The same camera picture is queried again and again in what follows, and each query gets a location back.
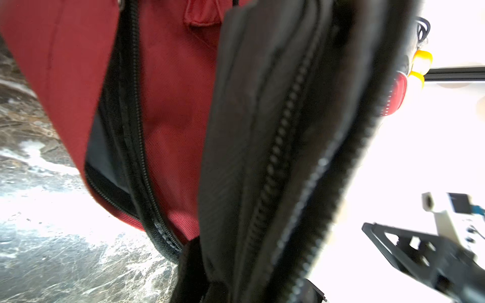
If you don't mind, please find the black backpack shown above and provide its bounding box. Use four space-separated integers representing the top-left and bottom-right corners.
171 1 420 302

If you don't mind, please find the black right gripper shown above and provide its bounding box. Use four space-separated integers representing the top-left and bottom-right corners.
362 223 484 302

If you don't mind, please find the yellow toast slice front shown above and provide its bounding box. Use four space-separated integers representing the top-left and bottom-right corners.
407 71 425 90

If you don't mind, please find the red polka dot toaster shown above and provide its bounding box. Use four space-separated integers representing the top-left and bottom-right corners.
381 71 407 117

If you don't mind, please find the yellow toast slice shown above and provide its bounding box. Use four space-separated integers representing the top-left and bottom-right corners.
407 71 425 90
411 50 433 75

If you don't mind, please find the yellow toast slice rear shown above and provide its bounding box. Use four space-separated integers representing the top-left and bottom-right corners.
411 50 433 75

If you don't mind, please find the red backpack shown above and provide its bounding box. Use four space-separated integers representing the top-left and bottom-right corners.
1 1 244 262

